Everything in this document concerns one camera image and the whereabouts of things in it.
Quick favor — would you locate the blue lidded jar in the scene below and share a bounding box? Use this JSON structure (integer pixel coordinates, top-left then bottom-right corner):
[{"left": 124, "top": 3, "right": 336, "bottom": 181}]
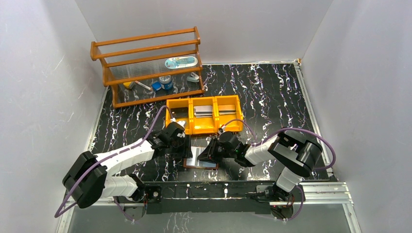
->
[{"left": 158, "top": 75, "right": 173, "bottom": 90}]

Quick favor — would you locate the wooden shelf rack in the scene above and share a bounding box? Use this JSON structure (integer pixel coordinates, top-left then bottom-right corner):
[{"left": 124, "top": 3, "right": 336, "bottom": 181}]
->
[{"left": 90, "top": 26, "right": 205, "bottom": 108}]

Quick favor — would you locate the black card in bin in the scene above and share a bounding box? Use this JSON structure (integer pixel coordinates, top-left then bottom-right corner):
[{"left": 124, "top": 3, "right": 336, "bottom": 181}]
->
[{"left": 171, "top": 107, "right": 189, "bottom": 121}]

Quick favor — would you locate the white VIP credit card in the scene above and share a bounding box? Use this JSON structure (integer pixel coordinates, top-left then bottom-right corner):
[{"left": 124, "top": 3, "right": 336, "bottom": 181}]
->
[{"left": 193, "top": 105, "right": 213, "bottom": 118}]

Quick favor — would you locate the light grey credit card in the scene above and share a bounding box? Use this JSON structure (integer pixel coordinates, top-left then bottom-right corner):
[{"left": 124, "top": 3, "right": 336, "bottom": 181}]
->
[{"left": 191, "top": 147, "right": 205, "bottom": 159}]

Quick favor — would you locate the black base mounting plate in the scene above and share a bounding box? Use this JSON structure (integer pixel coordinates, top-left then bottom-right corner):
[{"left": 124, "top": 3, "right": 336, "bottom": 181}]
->
[{"left": 141, "top": 180, "right": 295, "bottom": 216}]

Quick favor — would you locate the oval blue packaged item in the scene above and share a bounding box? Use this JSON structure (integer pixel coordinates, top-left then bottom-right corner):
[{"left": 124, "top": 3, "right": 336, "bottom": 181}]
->
[{"left": 164, "top": 56, "right": 198, "bottom": 69}]

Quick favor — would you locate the brown leather card holder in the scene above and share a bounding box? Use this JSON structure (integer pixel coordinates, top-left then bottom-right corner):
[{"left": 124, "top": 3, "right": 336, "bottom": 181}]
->
[{"left": 183, "top": 158, "right": 219, "bottom": 169}]

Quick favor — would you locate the small blue box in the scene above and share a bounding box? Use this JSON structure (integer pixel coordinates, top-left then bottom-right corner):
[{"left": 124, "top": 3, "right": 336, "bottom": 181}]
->
[{"left": 152, "top": 81, "right": 164, "bottom": 91}]

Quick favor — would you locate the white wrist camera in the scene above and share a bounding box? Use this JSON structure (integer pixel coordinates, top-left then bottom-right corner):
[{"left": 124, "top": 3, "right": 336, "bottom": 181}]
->
[
  {"left": 171, "top": 118, "right": 186, "bottom": 130},
  {"left": 217, "top": 127, "right": 226, "bottom": 135}
]

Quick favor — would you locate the yellow sponge block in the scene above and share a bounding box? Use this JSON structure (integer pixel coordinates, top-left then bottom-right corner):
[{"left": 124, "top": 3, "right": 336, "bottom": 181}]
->
[{"left": 123, "top": 81, "right": 136, "bottom": 89}]

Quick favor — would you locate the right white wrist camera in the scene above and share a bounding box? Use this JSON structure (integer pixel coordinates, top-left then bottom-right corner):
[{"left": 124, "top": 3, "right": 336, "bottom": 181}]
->
[{"left": 217, "top": 127, "right": 226, "bottom": 135}]

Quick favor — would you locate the brown striped card in bin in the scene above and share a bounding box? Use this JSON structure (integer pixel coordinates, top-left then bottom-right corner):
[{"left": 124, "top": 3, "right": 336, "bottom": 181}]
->
[{"left": 218, "top": 104, "right": 236, "bottom": 116}]

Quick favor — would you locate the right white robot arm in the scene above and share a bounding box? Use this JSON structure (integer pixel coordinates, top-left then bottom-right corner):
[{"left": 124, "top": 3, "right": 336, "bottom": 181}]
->
[{"left": 197, "top": 128, "right": 323, "bottom": 198}]

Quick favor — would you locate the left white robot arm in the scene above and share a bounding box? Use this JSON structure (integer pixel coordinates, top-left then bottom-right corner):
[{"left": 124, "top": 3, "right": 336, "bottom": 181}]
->
[{"left": 62, "top": 120, "right": 189, "bottom": 208}]

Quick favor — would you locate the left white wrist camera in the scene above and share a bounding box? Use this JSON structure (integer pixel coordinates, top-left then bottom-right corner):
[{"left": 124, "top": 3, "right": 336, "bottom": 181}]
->
[{"left": 171, "top": 118, "right": 186, "bottom": 130}]

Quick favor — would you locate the yellow three-compartment bin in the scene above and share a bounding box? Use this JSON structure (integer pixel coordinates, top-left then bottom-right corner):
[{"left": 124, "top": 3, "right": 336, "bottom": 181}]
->
[{"left": 165, "top": 95, "right": 244, "bottom": 135}]

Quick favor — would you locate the white marker pen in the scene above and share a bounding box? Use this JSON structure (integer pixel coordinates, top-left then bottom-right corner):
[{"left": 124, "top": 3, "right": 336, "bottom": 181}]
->
[{"left": 135, "top": 81, "right": 153, "bottom": 91}]

